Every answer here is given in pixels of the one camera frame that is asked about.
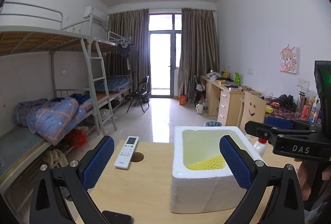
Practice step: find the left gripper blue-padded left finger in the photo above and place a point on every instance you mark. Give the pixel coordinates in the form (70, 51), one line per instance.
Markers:
(48, 205)

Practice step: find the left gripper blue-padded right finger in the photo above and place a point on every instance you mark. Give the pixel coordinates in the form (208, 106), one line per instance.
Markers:
(285, 204)

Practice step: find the person's right hand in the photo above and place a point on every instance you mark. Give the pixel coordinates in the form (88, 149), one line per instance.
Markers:
(303, 175)

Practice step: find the red can container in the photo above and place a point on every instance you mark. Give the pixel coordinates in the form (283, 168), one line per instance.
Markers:
(305, 112)

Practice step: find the red plastic bag under bed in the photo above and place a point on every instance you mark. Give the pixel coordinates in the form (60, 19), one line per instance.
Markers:
(75, 138)

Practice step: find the steel thermos bottle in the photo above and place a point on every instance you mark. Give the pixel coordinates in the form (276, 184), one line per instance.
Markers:
(300, 102)

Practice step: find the patterned desk cloth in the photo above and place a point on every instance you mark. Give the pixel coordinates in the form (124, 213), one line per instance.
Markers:
(280, 111)

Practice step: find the black headphones bag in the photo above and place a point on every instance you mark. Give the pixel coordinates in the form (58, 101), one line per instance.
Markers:
(287, 102)

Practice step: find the yellow object on desk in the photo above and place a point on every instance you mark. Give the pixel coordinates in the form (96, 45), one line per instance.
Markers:
(268, 109)

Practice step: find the white air conditioner remote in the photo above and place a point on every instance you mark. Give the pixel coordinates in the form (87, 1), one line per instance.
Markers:
(125, 155)

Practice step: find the black smartphone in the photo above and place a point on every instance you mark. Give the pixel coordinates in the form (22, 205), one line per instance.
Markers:
(117, 218)

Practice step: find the wooden smiley face chair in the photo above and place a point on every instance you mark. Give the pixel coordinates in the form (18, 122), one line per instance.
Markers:
(252, 109)

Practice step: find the blue plaid quilt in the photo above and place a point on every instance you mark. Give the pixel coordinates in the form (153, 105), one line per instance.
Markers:
(53, 119)

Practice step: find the yellow foam net sleeve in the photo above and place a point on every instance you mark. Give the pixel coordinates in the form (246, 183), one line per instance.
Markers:
(214, 163)

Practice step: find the light wooden desk with drawers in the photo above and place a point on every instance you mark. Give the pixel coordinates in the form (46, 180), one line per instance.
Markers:
(224, 104)

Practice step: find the white styrofoam box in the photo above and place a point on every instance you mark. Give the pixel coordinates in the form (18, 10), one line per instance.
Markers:
(201, 180)

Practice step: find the green snack bag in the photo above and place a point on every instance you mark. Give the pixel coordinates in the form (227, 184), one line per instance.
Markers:
(237, 78)

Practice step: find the blue lined trash bin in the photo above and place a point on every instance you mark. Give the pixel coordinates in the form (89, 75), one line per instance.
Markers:
(213, 123)

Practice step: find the folded blue checked bedding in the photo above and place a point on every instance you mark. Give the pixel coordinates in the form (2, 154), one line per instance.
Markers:
(115, 84)

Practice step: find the black folding chair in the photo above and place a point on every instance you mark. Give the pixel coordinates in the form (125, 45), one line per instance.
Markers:
(140, 94)

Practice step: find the white thermos kettle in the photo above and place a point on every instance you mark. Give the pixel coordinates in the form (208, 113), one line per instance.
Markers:
(200, 108)

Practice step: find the orange bag on floor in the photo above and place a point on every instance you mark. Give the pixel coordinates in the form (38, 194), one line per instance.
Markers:
(182, 99)

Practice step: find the hanging dark clothes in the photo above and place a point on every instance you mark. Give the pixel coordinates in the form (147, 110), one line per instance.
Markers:
(123, 49)

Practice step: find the right brown curtain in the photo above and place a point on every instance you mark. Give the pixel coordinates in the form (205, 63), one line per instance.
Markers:
(199, 47)

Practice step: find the brown curtain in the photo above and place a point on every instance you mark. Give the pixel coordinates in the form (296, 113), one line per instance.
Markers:
(130, 27)
(199, 47)

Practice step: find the left brown curtain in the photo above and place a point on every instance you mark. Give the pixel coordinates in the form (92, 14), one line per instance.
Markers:
(130, 27)

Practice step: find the glass balcony door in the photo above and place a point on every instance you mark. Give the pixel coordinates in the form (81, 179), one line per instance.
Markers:
(165, 53)

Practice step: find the pink cartoon wall picture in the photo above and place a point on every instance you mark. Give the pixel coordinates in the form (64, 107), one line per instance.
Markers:
(289, 60)

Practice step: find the white wall air conditioner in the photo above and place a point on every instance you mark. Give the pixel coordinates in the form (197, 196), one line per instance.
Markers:
(97, 14)

